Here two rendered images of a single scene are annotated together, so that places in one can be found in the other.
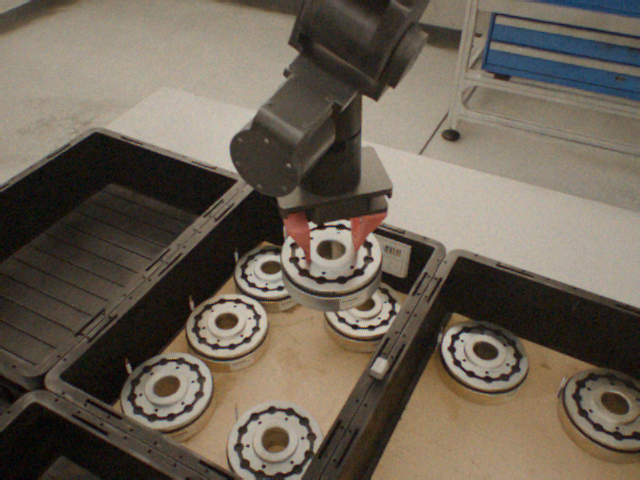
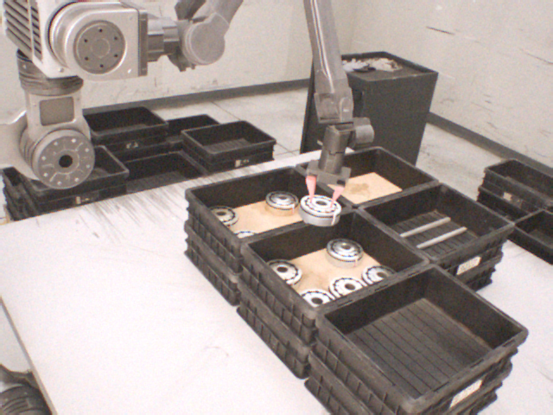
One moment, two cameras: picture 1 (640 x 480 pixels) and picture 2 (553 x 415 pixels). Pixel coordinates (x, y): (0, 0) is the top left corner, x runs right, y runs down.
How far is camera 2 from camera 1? 1.67 m
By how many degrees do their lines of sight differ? 106
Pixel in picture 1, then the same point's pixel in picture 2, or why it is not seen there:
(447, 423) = not seen: hidden behind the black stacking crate
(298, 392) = (325, 270)
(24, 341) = (446, 335)
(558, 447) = (244, 225)
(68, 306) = (426, 344)
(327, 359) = (307, 274)
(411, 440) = not seen: hidden behind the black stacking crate
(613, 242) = (60, 316)
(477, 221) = (116, 366)
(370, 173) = (314, 163)
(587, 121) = not seen: outside the picture
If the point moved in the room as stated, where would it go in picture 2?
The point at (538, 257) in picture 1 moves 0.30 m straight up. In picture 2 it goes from (114, 328) to (108, 229)
